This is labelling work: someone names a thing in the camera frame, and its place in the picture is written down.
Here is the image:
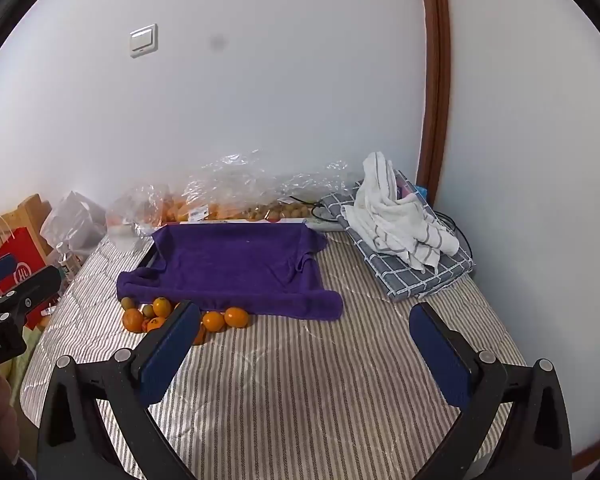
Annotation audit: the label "red paper bag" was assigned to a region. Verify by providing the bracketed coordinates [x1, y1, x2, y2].
[0, 215, 48, 306]

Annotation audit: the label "purple towel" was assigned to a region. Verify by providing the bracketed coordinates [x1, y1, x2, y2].
[116, 223, 344, 322]

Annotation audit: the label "clear plastic bottle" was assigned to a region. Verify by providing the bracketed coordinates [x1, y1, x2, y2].
[57, 242, 83, 286]

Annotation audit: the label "clear plastic bag with label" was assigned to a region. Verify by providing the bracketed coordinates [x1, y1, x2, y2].
[177, 149, 281, 222]

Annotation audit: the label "crumpled translucent plastic bag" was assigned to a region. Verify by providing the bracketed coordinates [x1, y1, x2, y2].
[40, 191, 108, 261]

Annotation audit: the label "grey checked folded cloth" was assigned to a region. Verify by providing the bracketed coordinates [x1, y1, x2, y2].
[322, 170, 476, 303]

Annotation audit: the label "brown wooden door frame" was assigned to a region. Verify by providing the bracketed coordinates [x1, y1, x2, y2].
[415, 0, 452, 196]

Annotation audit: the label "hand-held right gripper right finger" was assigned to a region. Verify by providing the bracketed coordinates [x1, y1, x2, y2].
[409, 302, 573, 480]

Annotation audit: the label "white wall switch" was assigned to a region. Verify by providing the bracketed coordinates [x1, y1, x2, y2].
[129, 23, 159, 59]

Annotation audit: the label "person's left hand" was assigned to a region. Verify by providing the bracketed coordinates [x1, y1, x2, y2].
[0, 374, 21, 463]

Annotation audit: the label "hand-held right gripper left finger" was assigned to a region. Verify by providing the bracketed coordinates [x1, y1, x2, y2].
[37, 301, 203, 480]

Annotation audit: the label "clear bag of brown fruit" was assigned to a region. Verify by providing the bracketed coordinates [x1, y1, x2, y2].
[245, 159, 363, 222]

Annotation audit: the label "pile of bagged oranges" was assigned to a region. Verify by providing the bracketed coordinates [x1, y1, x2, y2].
[162, 200, 251, 223]

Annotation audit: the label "striped mattress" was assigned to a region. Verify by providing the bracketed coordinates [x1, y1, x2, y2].
[20, 227, 528, 480]

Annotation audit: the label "white striped towel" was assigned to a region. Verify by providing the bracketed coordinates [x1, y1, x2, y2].
[341, 151, 460, 273]

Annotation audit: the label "wooden chair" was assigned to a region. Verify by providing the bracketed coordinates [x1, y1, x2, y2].
[0, 193, 56, 261]

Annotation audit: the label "black cable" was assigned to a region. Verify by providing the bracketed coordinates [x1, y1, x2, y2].
[432, 210, 473, 256]

